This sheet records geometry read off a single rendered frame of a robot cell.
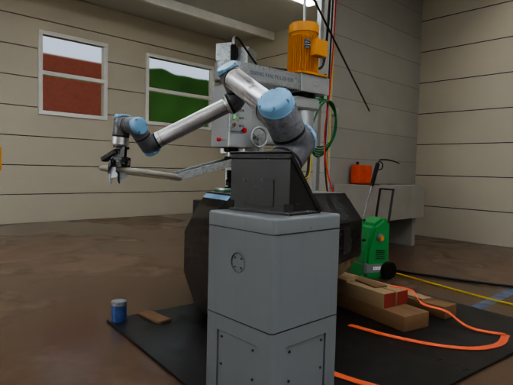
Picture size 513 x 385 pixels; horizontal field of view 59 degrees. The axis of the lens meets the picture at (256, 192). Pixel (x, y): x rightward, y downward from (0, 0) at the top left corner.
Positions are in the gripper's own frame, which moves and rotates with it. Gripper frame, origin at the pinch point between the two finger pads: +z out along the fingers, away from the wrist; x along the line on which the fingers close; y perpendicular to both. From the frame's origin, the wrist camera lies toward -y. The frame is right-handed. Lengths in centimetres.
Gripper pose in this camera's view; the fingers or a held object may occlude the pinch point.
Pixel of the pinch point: (114, 181)
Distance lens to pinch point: 262.0
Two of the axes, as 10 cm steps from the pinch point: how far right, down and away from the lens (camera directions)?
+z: -1.0, 9.9, 0.7
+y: 9.0, 1.2, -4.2
